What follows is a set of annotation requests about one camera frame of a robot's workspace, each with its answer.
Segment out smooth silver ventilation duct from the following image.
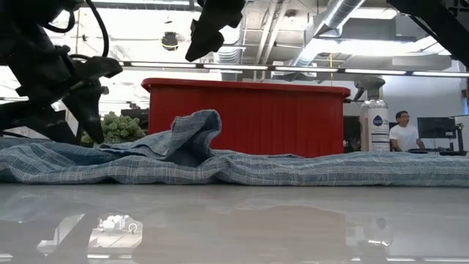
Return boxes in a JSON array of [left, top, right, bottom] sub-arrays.
[[292, 0, 368, 70]]

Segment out long ceiling light strip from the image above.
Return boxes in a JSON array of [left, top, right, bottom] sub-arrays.
[[119, 60, 469, 78]]

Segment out person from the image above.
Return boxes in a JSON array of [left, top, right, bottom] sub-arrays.
[[388, 110, 426, 153]]

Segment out ribbed silver ventilation duct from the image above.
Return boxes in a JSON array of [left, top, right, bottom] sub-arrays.
[[214, 43, 245, 81]]

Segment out clear spray bottle grey trigger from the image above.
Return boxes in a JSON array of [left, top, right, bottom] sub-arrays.
[[352, 76, 391, 153]]

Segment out small potted green plant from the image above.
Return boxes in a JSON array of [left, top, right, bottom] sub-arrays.
[[81, 111, 148, 146]]

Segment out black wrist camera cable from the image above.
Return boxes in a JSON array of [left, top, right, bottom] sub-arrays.
[[41, 0, 111, 62]]

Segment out red plastic laundry bin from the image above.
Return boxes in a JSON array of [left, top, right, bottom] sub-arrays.
[[141, 77, 352, 159]]

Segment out blue white striped shirt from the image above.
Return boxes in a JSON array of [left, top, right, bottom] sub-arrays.
[[0, 109, 469, 188]]

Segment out black computer monitor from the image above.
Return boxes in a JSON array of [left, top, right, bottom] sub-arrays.
[[416, 116, 468, 157]]

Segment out black hanging ceiling lamp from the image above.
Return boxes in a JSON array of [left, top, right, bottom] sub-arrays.
[[160, 31, 180, 52]]

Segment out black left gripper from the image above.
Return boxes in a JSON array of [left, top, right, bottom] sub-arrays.
[[0, 21, 124, 145]]

